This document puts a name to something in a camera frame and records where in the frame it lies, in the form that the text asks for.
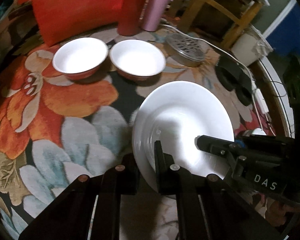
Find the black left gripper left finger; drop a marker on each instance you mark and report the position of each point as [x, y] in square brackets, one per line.
[123, 178]

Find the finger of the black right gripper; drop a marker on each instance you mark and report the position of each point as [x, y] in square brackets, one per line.
[219, 147]

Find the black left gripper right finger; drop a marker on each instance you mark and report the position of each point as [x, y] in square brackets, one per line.
[172, 179]

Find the large white bear plate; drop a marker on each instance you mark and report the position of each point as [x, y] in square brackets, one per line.
[176, 114]

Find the white bowl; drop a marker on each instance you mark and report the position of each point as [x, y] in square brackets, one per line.
[137, 60]
[80, 58]

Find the white power adapter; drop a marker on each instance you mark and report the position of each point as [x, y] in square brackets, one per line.
[259, 100]

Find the floral tablecloth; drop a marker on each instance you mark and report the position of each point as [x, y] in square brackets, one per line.
[53, 129]

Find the round metal perforated tin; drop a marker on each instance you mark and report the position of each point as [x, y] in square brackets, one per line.
[185, 50]

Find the white bucket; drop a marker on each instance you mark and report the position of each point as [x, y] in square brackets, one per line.
[251, 46]

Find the wooden chair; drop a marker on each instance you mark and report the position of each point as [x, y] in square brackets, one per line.
[224, 20]

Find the pink tumbler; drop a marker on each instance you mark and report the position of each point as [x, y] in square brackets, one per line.
[153, 13]

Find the red bag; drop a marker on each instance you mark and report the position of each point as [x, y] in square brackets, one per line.
[62, 19]

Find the red cylinder bottle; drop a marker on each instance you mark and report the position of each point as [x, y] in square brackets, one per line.
[128, 23]

